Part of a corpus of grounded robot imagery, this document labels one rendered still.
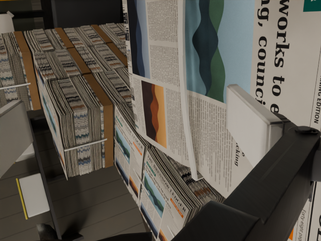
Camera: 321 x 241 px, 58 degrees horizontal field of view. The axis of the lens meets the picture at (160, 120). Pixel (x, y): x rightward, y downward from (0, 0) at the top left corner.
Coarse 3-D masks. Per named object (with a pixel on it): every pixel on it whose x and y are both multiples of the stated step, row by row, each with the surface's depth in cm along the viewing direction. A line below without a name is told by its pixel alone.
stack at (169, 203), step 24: (96, 48) 165; (120, 48) 168; (96, 72) 145; (120, 72) 147; (120, 96) 130; (120, 120) 122; (120, 144) 130; (144, 144) 107; (120, 168) 138; (144, 168) 110; (168, 168) 100; (144, 192) 116; (168, 192) 96; (192, 192) 92; (216, 192) 94; (144, 216) 123; (168, 216) 100; (192, 216) 91; (168, 240) 105
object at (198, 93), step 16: (176, 0) 32; (192, 0) 30; (176, 16) 33; (192, 16) 30; (176, 32) 33; (192, 32) 31; (208, 32) 29; (192, 48) 31; (208, 48) 29; (192, 64) 32; (208, 64) 30; (192, 80) 33; (208, 80) 30; (192, 96) 34; (208, 96) 31; (192, 112) 35; (208, 112) 32; (192, 128) 35; (208, 128) 32; (208, 144) 33; (208, 160) 34; (208, 176) 34
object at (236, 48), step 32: (224, 0) 26; (256, 0) 22; (288, 0) 20; (320, 0) 18; (224, 32) 26; (256, 32) 23; (288, 32) 20; (320, 32) 18; (224, 64) 27; (256, 64) 24; (288, 64) 21; (320, 64) 19; (224, 96) 29; (256, 96) 24; (288, 96) 22; (320, 96) 19; (224, 128) 30; (320, 128) 20; (224, 160) 31; (224, 192) 32; (320, 192) 21; (320, 224) 22
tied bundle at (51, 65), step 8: (40, 56) 150; (48, 56) 152; (56, 56) 153; (64, 56) 152; (40, 64) 143; (48, 64) 145; (56, 64) 147; (64, 64) 146; (72, 64) 147; (40, 72) 140; (48, 72) 139; (56, 72) 140; (64, 72) 141; (72, 72) 141; (80, 72) 142; (40, 80) 148; (48, 80) 135; (40, 88) 159; (40, 96) 169; (48, 120) 159
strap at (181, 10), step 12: (180, 0) 29; (180, 12) 30; (180, 24) 30; (180, 36) 30; (180, 48) 31; (180, 60) 31; (180, 72) 32; (180, 84) 33; (192, 144) 35; (192, 156) 35; (192, 168) 36
